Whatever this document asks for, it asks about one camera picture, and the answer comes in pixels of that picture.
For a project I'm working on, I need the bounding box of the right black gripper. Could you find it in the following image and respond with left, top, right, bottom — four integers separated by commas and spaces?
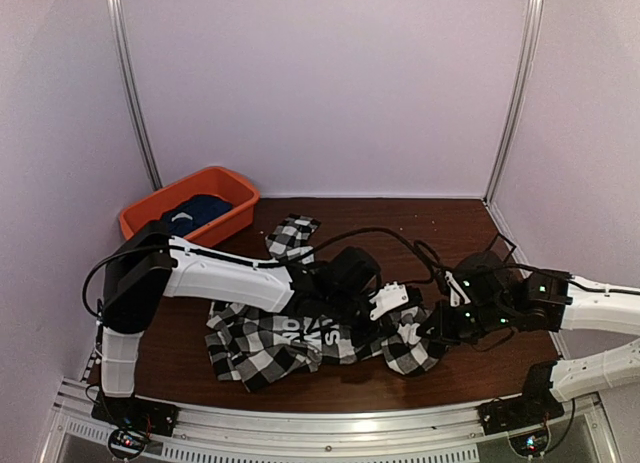
417, 301, 513, 348

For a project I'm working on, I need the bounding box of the black white checkered shirt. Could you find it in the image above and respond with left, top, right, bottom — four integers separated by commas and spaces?
205, 214, 447, 392

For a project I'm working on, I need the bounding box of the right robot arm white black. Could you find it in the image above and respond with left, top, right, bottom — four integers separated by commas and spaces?
415, 251, 639, 425

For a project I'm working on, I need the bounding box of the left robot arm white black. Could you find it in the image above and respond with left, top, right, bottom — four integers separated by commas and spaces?
81, 221, 382, 427

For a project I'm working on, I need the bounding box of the small black brooch box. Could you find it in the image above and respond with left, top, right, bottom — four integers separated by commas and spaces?
486, 232, 517, 263

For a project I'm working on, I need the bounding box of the orange plastic basin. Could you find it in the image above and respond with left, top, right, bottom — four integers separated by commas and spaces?
119, 167, 260, 247

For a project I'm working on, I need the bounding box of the dark blue garment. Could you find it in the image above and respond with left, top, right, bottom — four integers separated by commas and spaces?
160, 194, 233, 237

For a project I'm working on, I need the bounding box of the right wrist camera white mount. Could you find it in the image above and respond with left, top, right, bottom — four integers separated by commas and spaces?
444, 271, 471, 307

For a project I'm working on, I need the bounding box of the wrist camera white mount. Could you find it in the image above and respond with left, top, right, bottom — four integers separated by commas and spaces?
444, 271, 471, 307
369, 282, 409, 321

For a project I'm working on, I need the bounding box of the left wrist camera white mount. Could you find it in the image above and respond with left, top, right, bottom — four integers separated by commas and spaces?
369, 282, 409, 321

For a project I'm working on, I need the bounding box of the right black cable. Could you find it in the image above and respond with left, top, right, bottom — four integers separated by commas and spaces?
413, 240, 591, 289

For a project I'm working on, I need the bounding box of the aluminium front rail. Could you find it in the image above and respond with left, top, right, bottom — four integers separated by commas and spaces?
35, 381, 621, 462

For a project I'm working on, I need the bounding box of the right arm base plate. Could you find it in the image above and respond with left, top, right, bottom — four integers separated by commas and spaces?
477, 393, 565, 435

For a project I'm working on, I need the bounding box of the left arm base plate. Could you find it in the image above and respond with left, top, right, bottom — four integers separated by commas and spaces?
91, 393, 179, 437

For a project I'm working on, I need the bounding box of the right aluminium corner post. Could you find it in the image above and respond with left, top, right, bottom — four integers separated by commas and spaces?
483, 0, 544, 206

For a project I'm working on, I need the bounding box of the aluminium corner post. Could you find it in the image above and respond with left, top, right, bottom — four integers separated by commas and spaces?
483, 0, 544, 206
106, 0, 163, 191

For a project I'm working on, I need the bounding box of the left aluminium corner post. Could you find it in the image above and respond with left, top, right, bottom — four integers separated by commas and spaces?
106, 0, 163, 191

